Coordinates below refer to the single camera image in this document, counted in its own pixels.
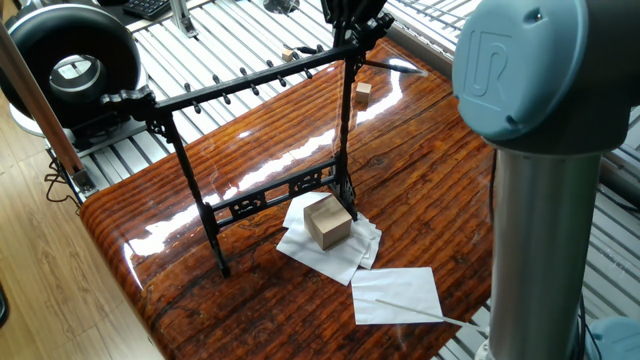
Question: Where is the large wooden block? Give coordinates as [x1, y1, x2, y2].
[303, 193, 354, 251]

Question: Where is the aluminium profile post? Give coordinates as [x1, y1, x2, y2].
[0, 22, 99, 196]

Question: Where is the thin black floor cable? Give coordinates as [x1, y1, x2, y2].
[43, 157, 82, 207]

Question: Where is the black round ring lamp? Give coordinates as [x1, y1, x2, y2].
[0, 2, 151, 149]

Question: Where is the thin metal utensil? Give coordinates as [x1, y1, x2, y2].
[284, 44, 428, 77]

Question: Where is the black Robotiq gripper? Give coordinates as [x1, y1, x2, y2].
[319, 0, 389, 50]

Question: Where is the small aluminium bracket stand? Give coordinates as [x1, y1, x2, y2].
[168, 0, 200, 39]

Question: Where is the wood grain table mat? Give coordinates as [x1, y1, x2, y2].
[79, 38, 497, 360]

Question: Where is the thin white zip tie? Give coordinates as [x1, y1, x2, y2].
[373, 297, 490, 335]

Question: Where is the single white paper sheet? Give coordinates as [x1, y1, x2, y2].
[350, 266, 445, 326]

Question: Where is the black keyboard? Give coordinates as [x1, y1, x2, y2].
[122, 0, 171, 21]

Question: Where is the black ornate pen rack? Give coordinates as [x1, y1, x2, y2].
[99, 12, 396, 279]

